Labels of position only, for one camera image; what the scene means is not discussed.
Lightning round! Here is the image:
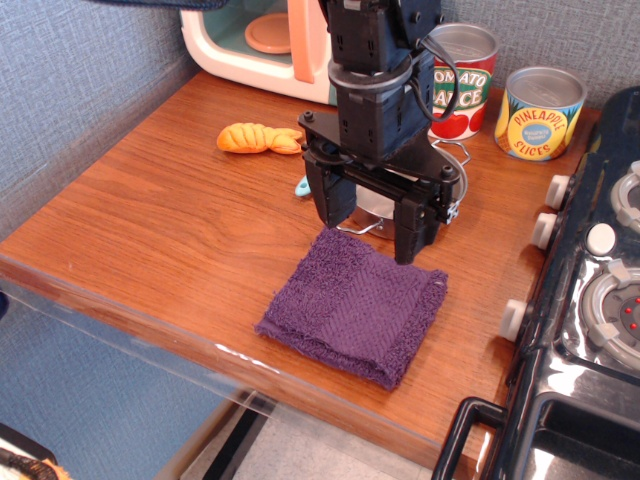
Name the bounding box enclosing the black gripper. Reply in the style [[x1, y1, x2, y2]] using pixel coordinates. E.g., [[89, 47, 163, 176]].
[[299, 51, 460, 265]]

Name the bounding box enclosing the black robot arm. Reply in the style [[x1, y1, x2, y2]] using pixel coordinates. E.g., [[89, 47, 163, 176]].
[[299, 1, 461, 265]]

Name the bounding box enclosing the purple folded towel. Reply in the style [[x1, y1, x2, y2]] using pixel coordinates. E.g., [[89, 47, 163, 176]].
[[255, 229, 448, 391]]

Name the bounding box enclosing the white teal toy spoon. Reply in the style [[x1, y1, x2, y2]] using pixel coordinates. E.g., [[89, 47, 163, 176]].
[[294, 176, 311, 198]]

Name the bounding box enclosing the orange plush croissant toy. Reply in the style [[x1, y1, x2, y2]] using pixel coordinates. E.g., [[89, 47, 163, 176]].
[[216, 123, 303, 155]]

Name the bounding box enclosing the toy microwave oven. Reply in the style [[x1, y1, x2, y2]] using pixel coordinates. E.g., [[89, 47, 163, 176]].
[[180, 0, 336, 105]]

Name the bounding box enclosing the tomato sauce can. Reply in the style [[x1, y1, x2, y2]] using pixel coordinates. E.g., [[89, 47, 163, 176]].
[[430, 23, 499, 140]]

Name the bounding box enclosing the pineapple slices can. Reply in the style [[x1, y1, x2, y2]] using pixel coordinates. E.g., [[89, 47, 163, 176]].
[[494, 66, 587, 162]]

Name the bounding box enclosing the orange microwave turntable plate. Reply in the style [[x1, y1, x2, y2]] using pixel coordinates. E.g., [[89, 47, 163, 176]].
[[244, 13, 291, 55]]

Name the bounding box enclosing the black toy stove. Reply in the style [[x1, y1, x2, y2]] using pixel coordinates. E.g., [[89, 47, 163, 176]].
[[433, 87, 639, 479]]

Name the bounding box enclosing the orange black object corner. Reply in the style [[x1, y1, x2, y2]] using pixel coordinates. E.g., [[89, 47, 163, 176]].
[[1, 424, 70, 480]]

